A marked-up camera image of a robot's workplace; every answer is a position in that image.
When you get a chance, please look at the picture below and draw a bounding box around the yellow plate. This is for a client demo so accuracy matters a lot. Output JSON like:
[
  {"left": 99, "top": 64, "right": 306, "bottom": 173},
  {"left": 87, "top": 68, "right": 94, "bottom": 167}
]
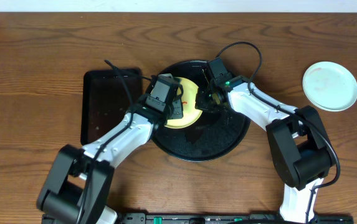
[{"left": 165, "top": 77, "right": 202, "bottom": 129}]

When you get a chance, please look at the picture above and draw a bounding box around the dark rectangular tray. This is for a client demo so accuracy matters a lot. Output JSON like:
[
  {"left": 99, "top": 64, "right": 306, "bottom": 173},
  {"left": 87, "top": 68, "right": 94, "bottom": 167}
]
[{"left": 80, "top": 70, "right": 130, "bottom": 145}]

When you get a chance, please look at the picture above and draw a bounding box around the black round tray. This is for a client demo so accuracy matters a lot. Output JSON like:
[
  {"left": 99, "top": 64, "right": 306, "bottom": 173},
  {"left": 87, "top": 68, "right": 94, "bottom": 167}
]
[{"left": 145, "top": 59, "right": 252, "bottom": 162}]

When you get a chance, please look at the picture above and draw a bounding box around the light blue plate top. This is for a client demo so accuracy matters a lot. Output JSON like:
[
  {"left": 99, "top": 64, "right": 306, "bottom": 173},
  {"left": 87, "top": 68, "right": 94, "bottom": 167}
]
[{"left": 302, "top": 62, "right": 357, "bottom": 111}]

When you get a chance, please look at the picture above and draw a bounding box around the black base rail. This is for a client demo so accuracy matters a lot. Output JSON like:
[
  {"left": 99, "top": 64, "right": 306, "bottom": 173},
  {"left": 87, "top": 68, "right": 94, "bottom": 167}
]
[{"left": 41, "top": 213, "right": 354, "bottom": 224}]

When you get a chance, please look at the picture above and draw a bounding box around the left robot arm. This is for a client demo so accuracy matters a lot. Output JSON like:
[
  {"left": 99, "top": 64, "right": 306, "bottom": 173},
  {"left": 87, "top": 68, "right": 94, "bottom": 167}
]
[{"left": 36, "top": 73, "right": 184, "bottom": 223}]

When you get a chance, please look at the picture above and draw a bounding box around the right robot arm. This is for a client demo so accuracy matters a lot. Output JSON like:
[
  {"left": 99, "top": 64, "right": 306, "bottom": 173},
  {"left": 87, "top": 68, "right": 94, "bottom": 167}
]
[{"left": 196, "top": 57, "right": 340, "bottom": 223}]

